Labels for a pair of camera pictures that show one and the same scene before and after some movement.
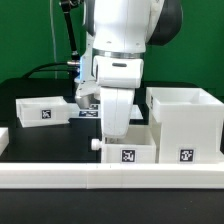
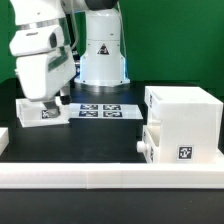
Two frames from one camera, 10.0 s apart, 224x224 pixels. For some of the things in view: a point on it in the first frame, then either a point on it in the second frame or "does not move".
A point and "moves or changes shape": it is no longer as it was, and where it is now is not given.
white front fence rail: (111, 175) does not move
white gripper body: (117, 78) -> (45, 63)
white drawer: (37, 111) does not move
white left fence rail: (4, 139) does not move
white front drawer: (139, 146) moves or changes shape
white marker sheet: (95, 112) does not move
